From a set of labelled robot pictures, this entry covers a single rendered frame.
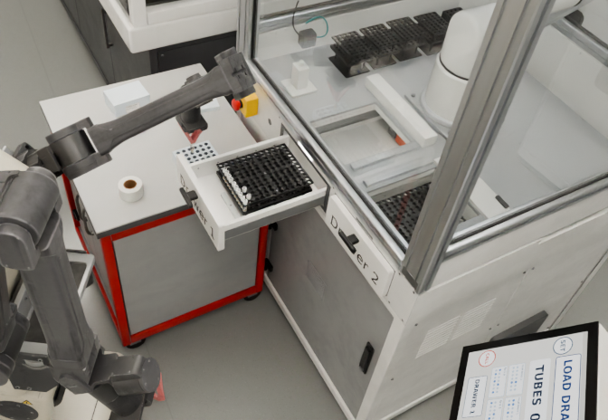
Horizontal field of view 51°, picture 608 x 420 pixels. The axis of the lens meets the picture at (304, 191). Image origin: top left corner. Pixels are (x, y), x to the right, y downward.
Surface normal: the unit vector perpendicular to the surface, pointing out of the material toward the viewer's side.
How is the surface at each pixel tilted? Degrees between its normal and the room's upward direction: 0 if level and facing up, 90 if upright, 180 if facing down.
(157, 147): 0
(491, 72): 90
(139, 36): 90
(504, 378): 50
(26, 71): 0
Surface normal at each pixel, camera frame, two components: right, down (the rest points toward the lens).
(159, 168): 0.10, -0.67
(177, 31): 0.49, 0.67
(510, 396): -0.65, -0.67
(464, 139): -0.87, 0.30
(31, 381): -0.06, 0.73
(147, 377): 0.93, -0.21
